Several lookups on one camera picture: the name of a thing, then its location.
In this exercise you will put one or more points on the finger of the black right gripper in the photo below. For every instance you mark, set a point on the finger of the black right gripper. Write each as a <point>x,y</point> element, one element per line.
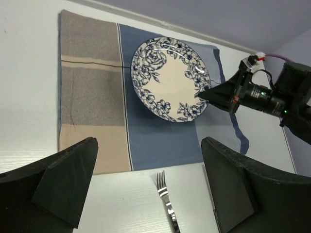
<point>222,95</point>

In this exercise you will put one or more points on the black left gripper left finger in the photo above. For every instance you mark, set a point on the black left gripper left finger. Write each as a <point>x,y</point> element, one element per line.
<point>48,196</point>

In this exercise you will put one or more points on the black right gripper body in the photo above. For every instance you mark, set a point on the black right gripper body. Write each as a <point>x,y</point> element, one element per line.
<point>286,99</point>

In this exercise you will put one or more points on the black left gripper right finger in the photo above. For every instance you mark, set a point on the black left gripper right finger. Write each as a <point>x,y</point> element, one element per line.
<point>252,197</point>

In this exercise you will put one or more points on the blue floral ceramic plate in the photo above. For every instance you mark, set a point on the blue floral ceramic plate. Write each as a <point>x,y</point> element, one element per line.
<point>167,75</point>

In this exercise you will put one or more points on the blue beige checked cloth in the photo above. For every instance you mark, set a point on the blue beige checked cloth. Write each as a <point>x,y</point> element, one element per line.
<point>97,99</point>

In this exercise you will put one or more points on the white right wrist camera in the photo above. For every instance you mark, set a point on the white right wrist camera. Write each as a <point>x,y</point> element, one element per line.
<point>253,61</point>

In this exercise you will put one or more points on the steel fork patterned handle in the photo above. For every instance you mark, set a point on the steel fork patterned handle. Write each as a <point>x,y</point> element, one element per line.
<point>164,195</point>

